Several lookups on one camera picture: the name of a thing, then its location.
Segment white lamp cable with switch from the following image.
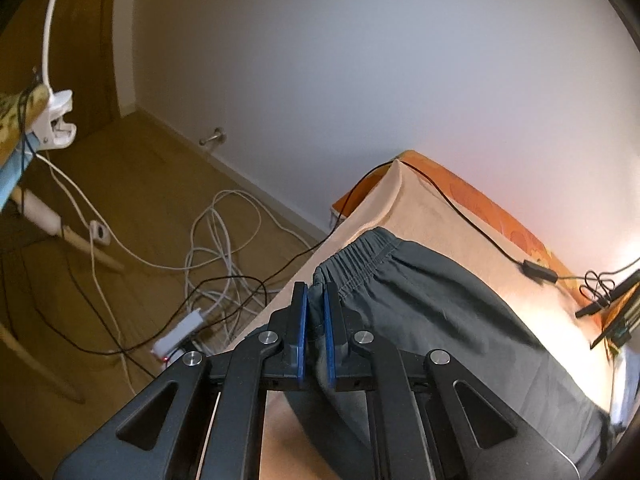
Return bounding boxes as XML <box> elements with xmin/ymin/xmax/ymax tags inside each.
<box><xmin>34</xmin><ymin>152</ymin><xmax>201</xmax><ymax>361</ymax></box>

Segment wooden chair leg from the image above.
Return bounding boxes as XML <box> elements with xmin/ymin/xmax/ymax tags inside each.
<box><xmin>0</xmin><ymin>320</ymin><xmax>86</xmax><ymax>404</ymax></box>
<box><xmin>12</xmin><ymin>185</ymin><xmax>126</xmax><ymax>273</ymax></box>

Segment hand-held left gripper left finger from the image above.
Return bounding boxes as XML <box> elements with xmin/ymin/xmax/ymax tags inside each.
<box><xmin>52</xmin><ymin>281</ymin><xmax>307</xmax><ymax>480</ymax></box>

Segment orange patterned bed sheet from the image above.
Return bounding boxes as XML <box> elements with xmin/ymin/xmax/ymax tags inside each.
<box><xmin>331</xmin><ymin>150</ymin><xmax>608</xmax><ymax>311</ymax></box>

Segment white clamp lamp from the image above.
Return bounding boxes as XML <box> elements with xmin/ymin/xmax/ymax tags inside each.
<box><xmin>30</xmin><ymin>0</ymin><xmax>79</xmax><ymax>150</ymax></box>

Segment dark grey pants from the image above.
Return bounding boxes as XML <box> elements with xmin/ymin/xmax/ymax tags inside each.
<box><xmin>282</xmin><ymin>226</ymin><xmax>621</xmax><ymax>480</ymax></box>

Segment thin black floor cable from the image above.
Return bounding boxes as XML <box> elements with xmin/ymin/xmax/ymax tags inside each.
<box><xmin>0</xmin><ymin>240</ymin><xmax>271</xmax><ymax>381</ymax></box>

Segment small black tripod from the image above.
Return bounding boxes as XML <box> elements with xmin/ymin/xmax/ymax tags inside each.
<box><xmin>575</xmin><ymin>269</ymin><xmax>640</xmax><ymax>352</ymax></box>

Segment yellow patterned cushion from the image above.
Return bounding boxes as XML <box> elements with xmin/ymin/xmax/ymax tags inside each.
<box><xmin>0</xmin><ymin>84</ymin><xmax>52</xmax><ymax>150</ymax></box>

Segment white power strip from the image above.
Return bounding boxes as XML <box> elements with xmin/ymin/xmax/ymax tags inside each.
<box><xmin>152</xmin><ymin>309</ymin><xmax>208</xmax><ymax>362</ymax></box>

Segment wooden door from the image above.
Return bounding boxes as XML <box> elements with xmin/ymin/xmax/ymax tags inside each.
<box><xmin>0</xmin><ymin>0</ymin><xmax>122</xmax><ymax>133</ymax></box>

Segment white coiled cable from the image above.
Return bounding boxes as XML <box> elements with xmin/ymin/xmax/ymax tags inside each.
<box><xmin>184</xmin><ymin>189</ymin><xmax>328</xmax><ymax>356</ymax></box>

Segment black cable with inline switch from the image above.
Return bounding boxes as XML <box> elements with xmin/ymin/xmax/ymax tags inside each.
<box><xmin>270</xmin><ymin>160</ymin><xmax>617</xmax><ymax>307</ymax></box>

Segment light blue cloth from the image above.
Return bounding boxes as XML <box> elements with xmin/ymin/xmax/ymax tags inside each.
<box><xmin>0</xmin><ymin>147</ymin><xmax>37</xmax><ymax>207</ymax></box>

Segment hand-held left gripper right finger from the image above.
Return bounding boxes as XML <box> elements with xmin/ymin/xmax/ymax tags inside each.
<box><xmin>322</xmin><ymin>282</ymin><xmax>584</xmax><ymax>480</ymax></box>

